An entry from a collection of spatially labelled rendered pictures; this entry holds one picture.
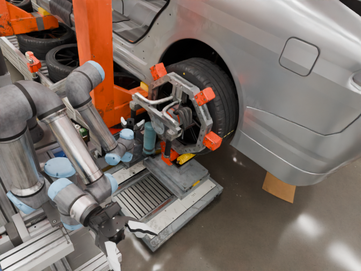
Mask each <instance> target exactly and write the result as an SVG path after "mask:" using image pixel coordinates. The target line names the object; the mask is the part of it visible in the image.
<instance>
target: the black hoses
mask: <svg viewBox="0 0 361 271"><path fill-rule="evenodd" d="M181 106H183V107H181V108H178V109H177V110H175V111H173V114H174V115H178V114H180V116H181V118H182V121H183V125H182V129H183V130H186V129H188V128H190V127H191V126H193V125H195V123H196V122H194V121H193V120H192V110H191V109H190V108H189V107H187V105H185V104H184V103H182V104H181Z"/></svg>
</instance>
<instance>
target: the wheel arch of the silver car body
mask: <svg viewBox="0 0 361 271"><path fill-rule="evenodd" d="M213 52H214V54H213V55H212V56H211V57H210V58H209V60H210V61H212V62H215V58H216V55H217V53H218V54H219V52H218V51H217V50H216V49H215V48H213V46H211V45H210V44H208V43H207V42H205V41H203V40H201V39H198V38H194V37H182V38H178V39H176V40H174V41H172V42H171V43H170V44H169V45H168V46H167V47H166V48H165V49H164V50H163V52H162V53H161V55H160V57H159V59H158V61H157V64H159V63H163V64H164V67H166V66H168V65H171V64H174V63H177V62H180V61H183V60H186V59H189V58H204V59H207V58H208V57H209V56H210V55H211V54H212V53H213ZM217 65H218V66H219V67H221V68H222V70H224V71H225V72H226V74H227V75H228V76H229V78H230V79H231V81H232V82H233V84H234V86H235V89H236V91H237V95H238V99H239V93H238V90H237V86H236V82H235V80H234V77H233V75H232V72H231V70H230V68H229V67H228V65H227V63H226V61H225V60H224V59H223V57H222V56H221V55H220V54H219V59H218V62H217ZM239 121H240V100H239ZM239 121H238V124H237V129H238V126H239ZM237 129H236V132H235V135H234V137H233V139H232V140H231V142H230V143H229V144H230V145H231V143H232V142H233V140H234V138H235V136H236V133H237Z"/></svg>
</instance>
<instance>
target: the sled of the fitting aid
mask: <svg viewBox="0 0 361 271"><path fill-rule="evenodd" d="M161 154H162V153H161V149H159V150H157V151H156V152H155V153H153V154H151V155H150V156H148V157H146V158H144V159H143V165H144V166H145V167H146V168H147V169H148V170H149V171H150V172H151V173H152V174H153V175H154V176H156V177H157V178H158V179H159V180H160V181H161V182H162V183H163V184H164V185H165V186H166V187H167V188H168V189H169V190H170V191H171V192H172V193H174V194H175V195H176V196H177V197H178V198H179V199H180V200H182V199H184V198H185V197H186V196H187V195H189V194H190V193H192V192H193V191H194V190H195V189H197V188H198V187H199V186H200V185H202V184H203V183H204V182H205V181H207V180H208V179H209V176H210V173H209V172H208V173H207V174H206V175H205V176H204V177H202V178H201V179H200V180H199V181H197V182H196V183H195V184H193V185H192V186H190V187H189V188H188V189H186V190H185V191H183V190H182V189H181V188H180V187H179V186H178V185H177V184H176V183H175V182H174V181H172V180H171V179H170V178H169V177H168V176H167V175H165V173H164V172H162V171H161V170H160V169H159V168H158V167H157V166H156V165H155V164H153V159H154V158H156V157H157V156H159V155H161Z"/></svg>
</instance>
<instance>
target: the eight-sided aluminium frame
mask: <svg viewBox="0 0 361 271"><path fill-rule="evenodd" d="M167 82H170V83H172V84H174V85H175V86H176V87H178V88H179V89H181V90H183V91H184V92H185V93H186V94H188V95H189V96H190V98H191V101H192V103H193V106H194V108H195V110H196V113H197V115H198V117H199V120H200V122H201V128H200V132H199V136H198V140H197V143H196V144H193V145H186V146H184V145H183V144H181V143H180V142H179V141H178V140H176V139H174V140H173V141H172V144H171V148H172V149H174V150H175V151H176V153H178V154H186V153H195V152H200V151H202V150H203V149H204V148H206V146H205V145H204V144H203V139H204V136H205V135H207V134H208V133H210V131H211V128H212V124H213V121H212V118H211V116H210V113H209V111H208V109H207V106H206V104H204V105H202V106H199V105H198V103H197V101H196V99H195V98H194V96H195V95H196V94H197V93H199V92H200V89H199V88H198V87H197V86H195V85H193V84H192V83H190V82H189V81H187V80H185V79H184V78H182V77H181V76H179V75H177V74H176V73H174V72H172V73H169V74H166V75H164V76H163V77H161V78H159V79H158V80H156V81H154V82H152V83H150V84H149V87H148V99H149V100H152V101H155V100H157V96H158V87H159V86H161V85H163V84H165V83H167ZM150 105H151V104H150ZM151 106H153V107H154V108H155V109H157V108H156V106H157V104H156V105H151ZM147 112H148V111H147ZM148 114H149V116H150V118H152V117H153V115H152V114H151V113H150V112H148ZM165 133H166V132H165ZM165 133H163V134H158V133H157V135H158V137H159V138H160V139H161V140H163V141H164V142H165V143H166V139H167V138H166V137H165Z"/></svg>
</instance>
